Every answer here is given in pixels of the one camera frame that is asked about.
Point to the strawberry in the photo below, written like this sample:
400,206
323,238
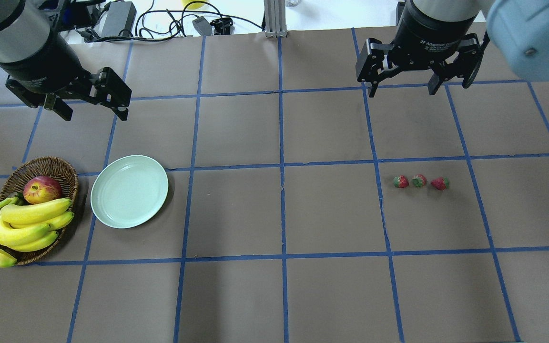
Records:
418,180
440,183
401,181

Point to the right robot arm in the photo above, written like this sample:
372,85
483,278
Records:
519,28

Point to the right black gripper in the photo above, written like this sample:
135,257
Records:
428,32

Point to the aluminium frame post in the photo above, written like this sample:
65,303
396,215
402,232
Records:
275,19

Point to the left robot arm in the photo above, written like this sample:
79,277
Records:
23,30

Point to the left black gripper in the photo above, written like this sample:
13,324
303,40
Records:
41,64

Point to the woven wicker basket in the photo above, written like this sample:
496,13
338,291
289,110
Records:
65,174

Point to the red apple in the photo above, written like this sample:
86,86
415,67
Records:
42,189

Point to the yellow banana bunch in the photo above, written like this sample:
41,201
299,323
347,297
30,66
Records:
31,229

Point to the small black charger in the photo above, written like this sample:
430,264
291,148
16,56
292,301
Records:
203,27

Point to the black power adapter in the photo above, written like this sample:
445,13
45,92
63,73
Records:
119,17

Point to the light green plate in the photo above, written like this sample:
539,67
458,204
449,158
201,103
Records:
129,191

